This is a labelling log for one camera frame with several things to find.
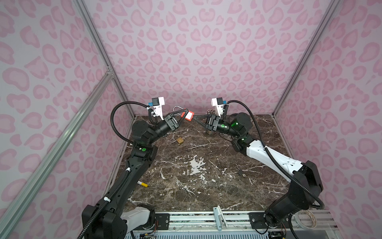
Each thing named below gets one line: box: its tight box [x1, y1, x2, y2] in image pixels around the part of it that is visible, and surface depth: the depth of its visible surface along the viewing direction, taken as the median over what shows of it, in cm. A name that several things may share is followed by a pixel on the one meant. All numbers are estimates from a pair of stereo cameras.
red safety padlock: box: [172, 105, 195, 122], surface depth 61 cm
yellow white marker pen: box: [136, 180, 149, 188], surface depth 87 cm
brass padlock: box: [169, 137, 185, 144], surface depth 105 cm
